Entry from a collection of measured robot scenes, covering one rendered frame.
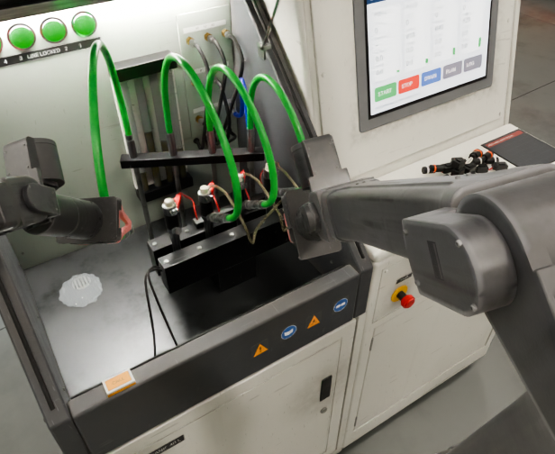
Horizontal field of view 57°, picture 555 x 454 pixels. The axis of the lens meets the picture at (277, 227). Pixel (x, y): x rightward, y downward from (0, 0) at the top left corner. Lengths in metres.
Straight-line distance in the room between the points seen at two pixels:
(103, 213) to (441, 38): 0.93
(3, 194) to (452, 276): 0.51
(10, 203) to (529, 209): 0.53
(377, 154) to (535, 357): 1.12
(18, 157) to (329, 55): 0.69
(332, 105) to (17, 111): 0.67
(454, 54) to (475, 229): 1.23
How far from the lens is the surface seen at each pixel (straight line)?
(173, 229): 1.10
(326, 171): 0.64
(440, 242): 0.23
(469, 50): 1.48
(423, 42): 1.35
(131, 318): 1.23
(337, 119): 1.22
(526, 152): 1.57
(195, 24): 1.26
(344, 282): 1.11
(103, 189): 0.83
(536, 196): 0.22
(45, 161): 0.74
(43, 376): 0.98
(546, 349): 0.22
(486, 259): 0.21
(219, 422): 1.23
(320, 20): 1.15
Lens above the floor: 1.76
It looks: 42 degrees down
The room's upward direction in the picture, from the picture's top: straight up
